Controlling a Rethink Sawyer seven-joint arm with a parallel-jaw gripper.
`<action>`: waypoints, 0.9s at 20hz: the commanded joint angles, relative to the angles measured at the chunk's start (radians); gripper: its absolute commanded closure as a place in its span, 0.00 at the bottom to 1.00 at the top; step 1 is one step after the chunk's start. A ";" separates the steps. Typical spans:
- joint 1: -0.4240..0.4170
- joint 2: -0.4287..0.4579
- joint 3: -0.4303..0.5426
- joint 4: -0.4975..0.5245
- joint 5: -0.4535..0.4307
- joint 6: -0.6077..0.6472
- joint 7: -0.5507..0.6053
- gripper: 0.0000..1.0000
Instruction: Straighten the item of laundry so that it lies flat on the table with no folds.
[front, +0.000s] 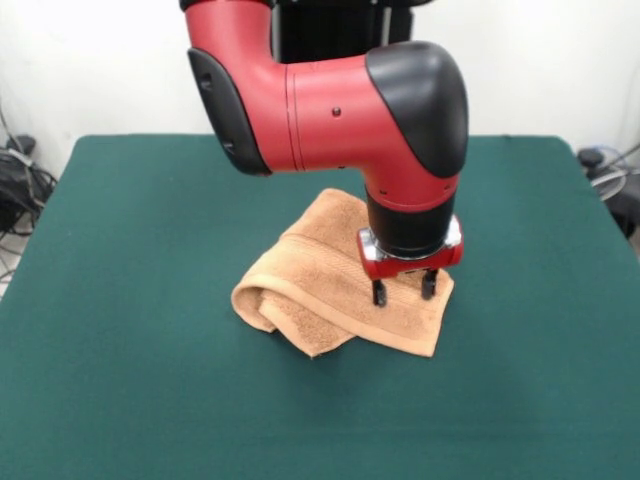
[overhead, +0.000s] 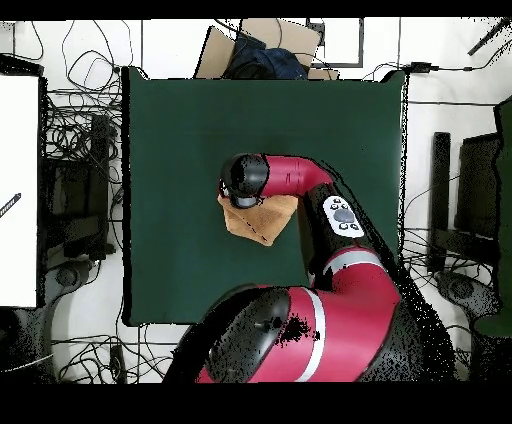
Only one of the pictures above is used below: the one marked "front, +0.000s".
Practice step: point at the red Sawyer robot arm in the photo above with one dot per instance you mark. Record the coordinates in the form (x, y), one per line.
(325, 115)

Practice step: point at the tan terry towel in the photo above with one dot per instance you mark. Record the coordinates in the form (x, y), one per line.
(310, 300)

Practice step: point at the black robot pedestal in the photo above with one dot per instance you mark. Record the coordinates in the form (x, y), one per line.
(325, 30)

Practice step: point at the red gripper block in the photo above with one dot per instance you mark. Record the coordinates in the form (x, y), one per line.
(415, 265)

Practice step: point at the dark green table cloth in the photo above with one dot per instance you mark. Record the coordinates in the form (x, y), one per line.
(150, 350)

